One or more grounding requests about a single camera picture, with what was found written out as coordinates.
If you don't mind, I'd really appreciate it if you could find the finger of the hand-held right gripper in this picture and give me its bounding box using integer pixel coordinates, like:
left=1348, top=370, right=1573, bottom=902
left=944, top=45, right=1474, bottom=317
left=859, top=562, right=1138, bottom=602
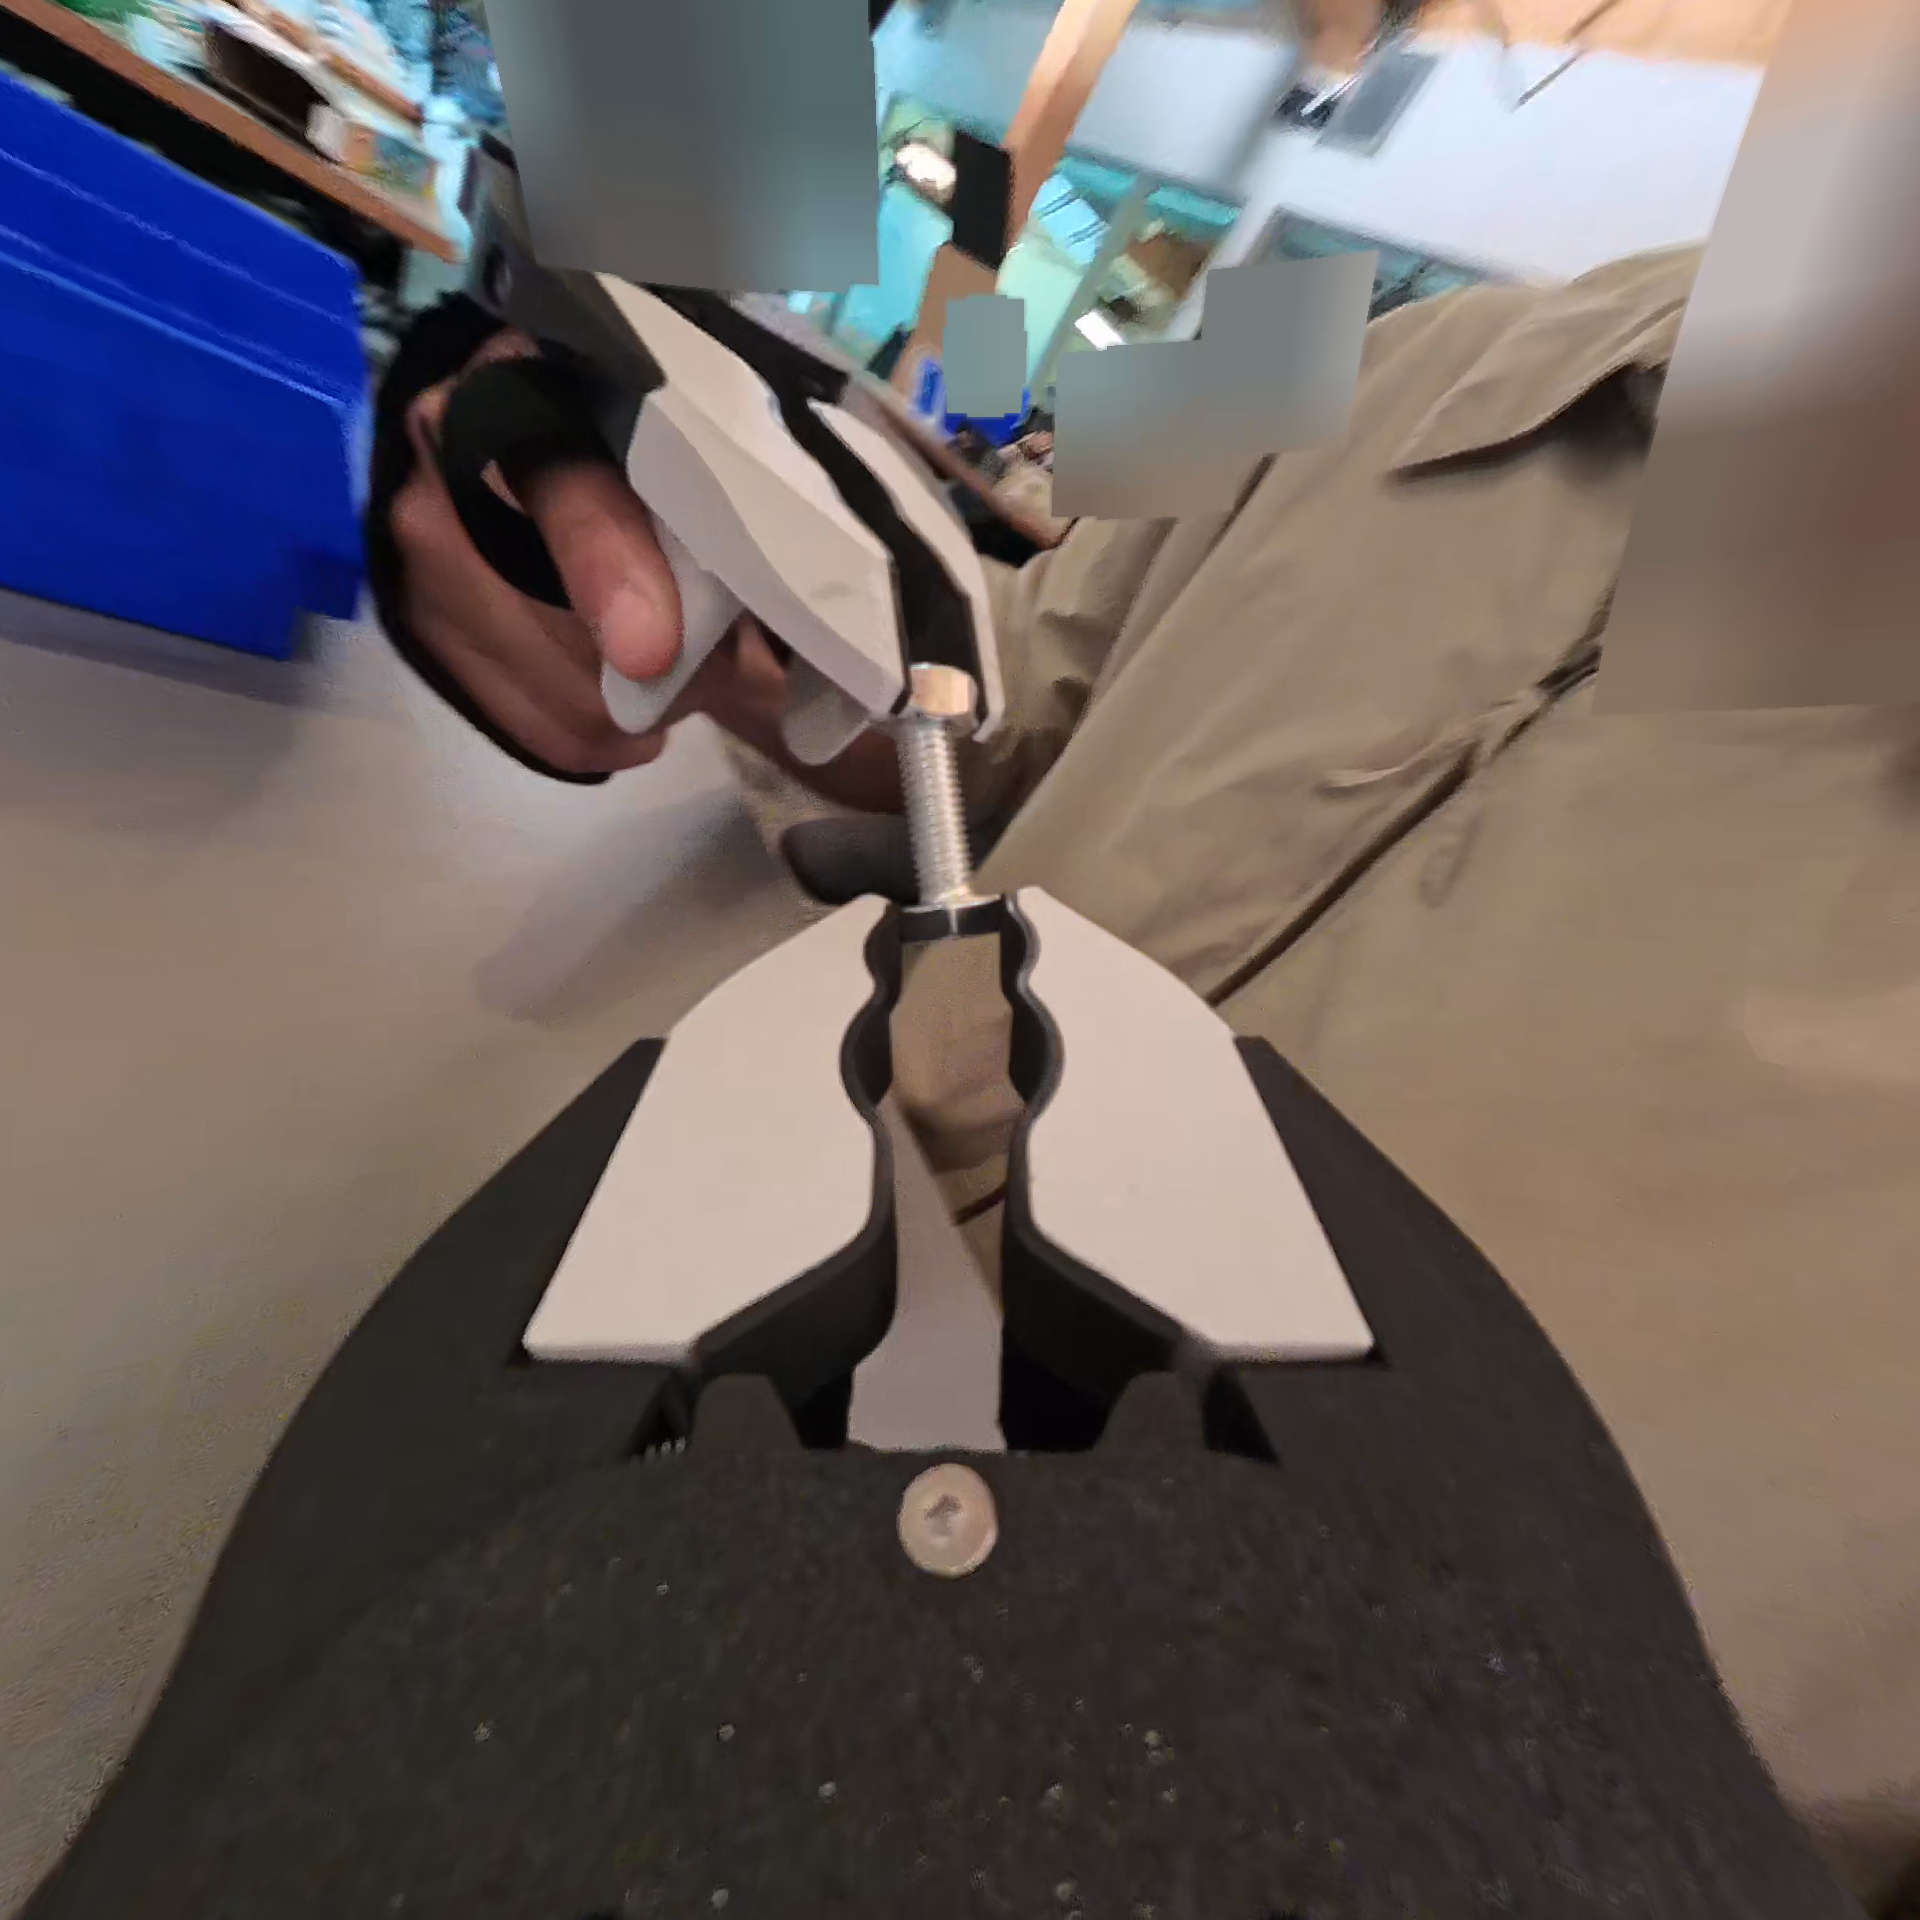
left=626, top=381, right=911, bottom=721
left=779, top=394, right=1008, bottom=740

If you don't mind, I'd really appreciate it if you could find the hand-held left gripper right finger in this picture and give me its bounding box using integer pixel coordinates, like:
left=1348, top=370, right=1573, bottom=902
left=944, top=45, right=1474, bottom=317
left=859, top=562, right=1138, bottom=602
left=1000, top=886, right=1376, bottom=1442

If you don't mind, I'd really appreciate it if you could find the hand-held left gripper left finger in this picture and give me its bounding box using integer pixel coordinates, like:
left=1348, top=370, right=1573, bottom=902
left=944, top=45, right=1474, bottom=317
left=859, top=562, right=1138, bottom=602
left=519, top=897, right=902, bottom=1442

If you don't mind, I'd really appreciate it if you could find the steel hex bolt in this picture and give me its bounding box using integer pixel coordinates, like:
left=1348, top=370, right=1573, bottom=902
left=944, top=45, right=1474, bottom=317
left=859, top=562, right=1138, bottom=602
left=895, top=709, right=1004, bottom=944

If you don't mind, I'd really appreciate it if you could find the blue plastic bin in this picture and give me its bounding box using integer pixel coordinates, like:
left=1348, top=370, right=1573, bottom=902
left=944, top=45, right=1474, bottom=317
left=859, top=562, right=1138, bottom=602
left=0, top=66, right=374, bottom=662

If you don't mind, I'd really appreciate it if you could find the person's right hand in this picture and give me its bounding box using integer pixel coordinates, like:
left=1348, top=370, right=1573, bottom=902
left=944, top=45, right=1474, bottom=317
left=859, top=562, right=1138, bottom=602
left=381, top=368, right=902, bottom=812

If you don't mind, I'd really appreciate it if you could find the wooden board document stand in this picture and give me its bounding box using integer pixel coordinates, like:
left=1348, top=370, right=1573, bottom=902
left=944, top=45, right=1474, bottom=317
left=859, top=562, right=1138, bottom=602
left=911, top=242, right=999, bottom=430

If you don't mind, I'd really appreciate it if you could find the colourful cardboard box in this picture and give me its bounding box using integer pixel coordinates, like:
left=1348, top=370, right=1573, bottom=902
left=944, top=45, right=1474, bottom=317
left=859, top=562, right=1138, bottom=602
left=322, top=112, right=442, bottom=202

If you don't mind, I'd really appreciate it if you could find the black office chair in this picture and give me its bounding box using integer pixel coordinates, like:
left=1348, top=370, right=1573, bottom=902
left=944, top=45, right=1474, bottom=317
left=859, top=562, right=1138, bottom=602
left=779, top=810, right=922, bottom=909

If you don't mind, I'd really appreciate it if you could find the black flag panel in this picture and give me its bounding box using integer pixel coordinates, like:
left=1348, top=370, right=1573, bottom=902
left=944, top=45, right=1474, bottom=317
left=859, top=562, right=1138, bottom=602
left=944, top=133, right=1020, bottom=275

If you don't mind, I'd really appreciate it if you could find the wooden table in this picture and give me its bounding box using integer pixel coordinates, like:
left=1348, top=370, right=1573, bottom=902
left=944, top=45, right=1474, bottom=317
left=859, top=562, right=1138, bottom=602
left=29, top=0, right=466, bottom=266

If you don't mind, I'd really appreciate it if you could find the wall vent grille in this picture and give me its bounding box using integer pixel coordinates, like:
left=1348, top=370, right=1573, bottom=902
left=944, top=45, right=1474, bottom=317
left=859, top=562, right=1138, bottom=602
left=1339, top=42, right=1430, bottom=155

